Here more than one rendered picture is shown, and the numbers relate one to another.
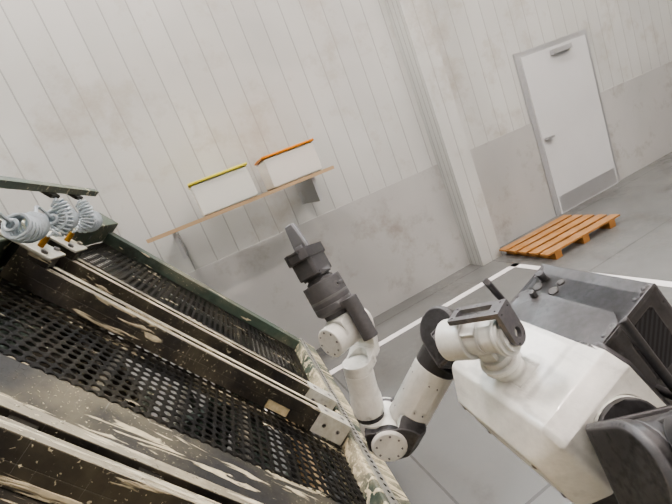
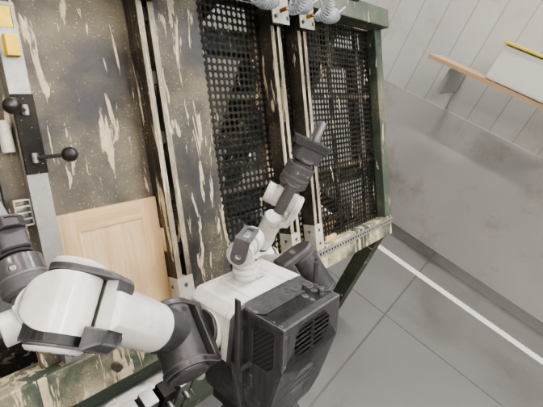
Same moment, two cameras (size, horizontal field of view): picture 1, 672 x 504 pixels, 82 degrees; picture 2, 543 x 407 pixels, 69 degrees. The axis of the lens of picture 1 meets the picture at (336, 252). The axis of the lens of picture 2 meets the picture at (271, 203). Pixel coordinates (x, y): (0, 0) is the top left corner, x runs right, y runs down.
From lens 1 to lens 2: 75 cm
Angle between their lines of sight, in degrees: 46
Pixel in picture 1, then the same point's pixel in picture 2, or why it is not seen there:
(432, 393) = not seen: hidden behind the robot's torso
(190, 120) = not seen: outside the picture
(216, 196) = (512, 72)
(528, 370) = (239, 283)
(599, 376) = (224, 306)
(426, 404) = not seen: hidden behind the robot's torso
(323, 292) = (288, 168)
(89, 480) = (148, 115)
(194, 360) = (275, 137)
